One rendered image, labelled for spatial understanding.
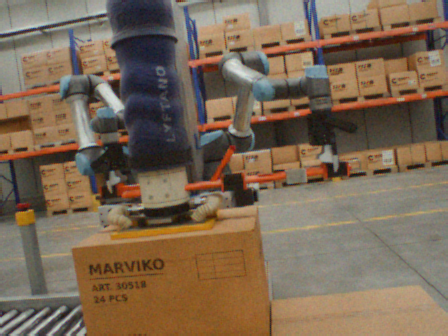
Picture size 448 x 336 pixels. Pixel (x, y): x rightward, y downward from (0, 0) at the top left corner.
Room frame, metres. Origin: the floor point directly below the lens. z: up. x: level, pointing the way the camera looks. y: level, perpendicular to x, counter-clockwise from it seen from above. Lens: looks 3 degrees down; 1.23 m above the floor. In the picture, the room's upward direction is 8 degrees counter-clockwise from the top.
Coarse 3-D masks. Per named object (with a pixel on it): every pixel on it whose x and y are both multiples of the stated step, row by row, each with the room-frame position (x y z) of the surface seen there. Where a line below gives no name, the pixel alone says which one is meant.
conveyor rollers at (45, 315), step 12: (0, 312) 1.81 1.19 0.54; (12, 312) 1.78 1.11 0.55; (24, 312) 1.75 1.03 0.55; (48, 312) 1.76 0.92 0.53; (60, 312) 1.71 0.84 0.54; (72, 312) 1.68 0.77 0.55; (0, 324) 1.68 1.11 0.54; (12, 324) 1.64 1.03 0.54; (24, 324) 1.61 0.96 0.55; (36, 324) 1.65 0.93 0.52; (48, 324) 1.61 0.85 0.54; (60, 324) 1.57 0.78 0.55; (72, 324) 1.63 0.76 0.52; (84, 324) 1.56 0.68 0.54
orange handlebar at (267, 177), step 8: (312, 168) 1.35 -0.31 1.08; (320, 168) 1.31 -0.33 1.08; (256, 176) 1.37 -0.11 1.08; (264, 176) 1.33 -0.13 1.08; (272, 176) 1.32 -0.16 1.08; (280, 176) 1.32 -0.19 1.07; (136, 184) 1.66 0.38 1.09; (192, 184) 1.39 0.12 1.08; (200, 184) 1.35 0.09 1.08; (208, 184) 1.34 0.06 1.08; (216, 184) 1.34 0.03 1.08; (128, 192) 1.38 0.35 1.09; (136, 192) 1.37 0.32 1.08
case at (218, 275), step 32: (224, 224) 1.28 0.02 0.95; (256, 224) 1.32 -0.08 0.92; (96, 256) 1.22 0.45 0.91; (128, 256) 1.21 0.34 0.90; (160, 256) 1.19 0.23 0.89; (192, 256) 1.18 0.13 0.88; (224, 256) 1.17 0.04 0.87; (256, 256) 1.16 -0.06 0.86; (96, 288) 1.22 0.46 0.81; (128, 288) 1.21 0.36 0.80; (160, 288) 1.20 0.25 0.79; (192, 288) 1.18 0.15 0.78; (224, 288) 1.17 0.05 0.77; (256, 288) 1.16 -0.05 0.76; (96, 320) 1.22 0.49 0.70; (128, 320) 1.21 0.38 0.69; (160, 320) 1.20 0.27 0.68; (192, 320) 1.18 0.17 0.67; (224, 320) 1.17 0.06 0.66; (256, 320) 1.16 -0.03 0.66
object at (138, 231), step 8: (184, 216) 1.28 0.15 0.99; (144, 224) 1.29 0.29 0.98; (152, 224) 1.32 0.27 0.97; (160, 224) 1.30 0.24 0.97; (168, 224) 1.28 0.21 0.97; (176, 224) 1.27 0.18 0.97; (184, 224) 1.25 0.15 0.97; (192, 224) 1.25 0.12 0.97; (200, 224) 1.24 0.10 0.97; (208, 224) 1.23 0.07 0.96; (120, 232) 1.27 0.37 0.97; (128, 232) 1.26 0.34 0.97; (136, 232) 1.25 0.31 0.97; (144, 232) 1.25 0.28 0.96; (152, 232) 1.25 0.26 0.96; (160, 232) 1.24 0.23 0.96; (168, 232) 1.24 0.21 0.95; (176, 232) 1.24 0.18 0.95
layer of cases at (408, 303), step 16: (384, 288) 1.49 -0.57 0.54; (400, 288) 1.47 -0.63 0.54; (416, 288) 1.44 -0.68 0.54; (272, 304) 1.50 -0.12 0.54; (288, 304) 1.48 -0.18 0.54; (304, 304) 1.46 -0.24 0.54; (320, 304) 1.44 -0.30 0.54; (336, 304) 1.42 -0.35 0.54; (352, 304) 1.40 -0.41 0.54; (368, 304) 1.38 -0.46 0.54; (384, 304) 1.36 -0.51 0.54; (400, 304) 1.34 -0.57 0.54; (416, 304) 1.32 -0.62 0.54; (432, 304) 1.30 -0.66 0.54; (272, 320) 1.37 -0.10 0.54; (288, 320) 1.35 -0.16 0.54; (304, 320) 1.33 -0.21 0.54; (320, 320) 1.31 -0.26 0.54; (336, 320) 1.30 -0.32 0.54; (352, 320) 1.28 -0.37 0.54; (368, 320) 1.26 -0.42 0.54; (384, 320) 1.24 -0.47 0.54; (400, 320) 1.23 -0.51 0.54; (416, 320) 1.21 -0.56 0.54; (432, 320) 1.20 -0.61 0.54
